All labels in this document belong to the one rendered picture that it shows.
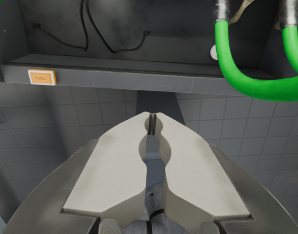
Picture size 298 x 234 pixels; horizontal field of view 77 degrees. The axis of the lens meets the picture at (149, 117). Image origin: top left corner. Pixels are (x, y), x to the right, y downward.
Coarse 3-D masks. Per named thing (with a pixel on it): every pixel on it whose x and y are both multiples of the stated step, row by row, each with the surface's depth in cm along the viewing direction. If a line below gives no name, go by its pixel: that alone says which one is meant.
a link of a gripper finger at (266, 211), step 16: (224, 160) 9; (240, 176) 8; (240, 192) 7; (256, 192) 7; (256, 208) 7; (272, 208) 7; (224, 224) 6; (240, 224) 6; (256, 224) 6; (272, 224) 6; (288, 224) 6
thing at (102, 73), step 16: (16, 64) 39; (32, 64) 40; (48, 64) 42; (64, 64) 43; (80, 64) 44; (96, 64) 45; (112, 64) 46; (128, 64) 47; (144, 64) 48; (160, 64) 49; (176, 64) 50; (192, 64) 51; (16, 80) 41; (64, 80) 41; (80, 80) 41; (96, 80) 41; (112, 80) 41; (128, 80) 41; (144, 80) 41; (160, 80) 41; (176, 80) 41; (192, 80) 41; (208, 80) 41; (224, 80) 41
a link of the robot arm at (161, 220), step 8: (160, 216) 55; (152, 224) 52; (160, 224) 53; (168, 224) 52; (176, 224) 53; (152, 232) 50; (160, 232) 50; (168, 232) 50; (176, 232) 51; (184, 232) 52
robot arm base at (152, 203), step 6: (156, 186) 63; (150, 192) 62; (156, 192) 61; (150, 198) 62; (156, 198) 60; (144, 204) 65; (150, 204) 60; (156, 204) 59; (162, 204) 58; (150, 210) 60; (156, 210) 57; (162, 210) 56; (150, 216) 58
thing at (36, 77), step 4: (32, 72) 39; (36, 72) 39; (32, 76) 39; (36, 76) 39; (40, 76) 39; (44, 76) 39; (48, 76) 39; (32, 80) 40; (36, 80) 40; (40, 80) 40; (44, 80) 40; (48, 80) 40
